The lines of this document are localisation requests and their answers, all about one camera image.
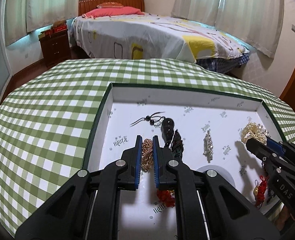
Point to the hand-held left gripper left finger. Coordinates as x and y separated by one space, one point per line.
138 165

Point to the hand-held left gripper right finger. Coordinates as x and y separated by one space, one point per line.
155 165

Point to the red knot charm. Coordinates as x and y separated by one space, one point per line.
261 187

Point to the white jade bangle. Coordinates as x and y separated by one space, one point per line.
222 170

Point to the white shallow box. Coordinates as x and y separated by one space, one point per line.
127 120

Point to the red tassel charm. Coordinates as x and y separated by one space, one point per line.
166 197

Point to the blue plaid bed sheet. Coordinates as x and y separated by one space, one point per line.
220 63

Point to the patterned bedspread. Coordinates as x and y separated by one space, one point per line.
150 32

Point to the pale green striped curtain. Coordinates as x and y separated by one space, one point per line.
252 15
16 12
52 2
197 0

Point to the dark wooden nightstand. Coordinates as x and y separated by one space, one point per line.
56 47

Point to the pink pillow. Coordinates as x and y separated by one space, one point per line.
112 12

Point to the red box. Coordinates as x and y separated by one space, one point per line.
60 29

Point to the brown plush toy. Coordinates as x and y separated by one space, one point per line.
58 23

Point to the red gold cushion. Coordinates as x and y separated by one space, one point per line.
110 5

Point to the wooden headboard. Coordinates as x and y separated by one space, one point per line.
87 3

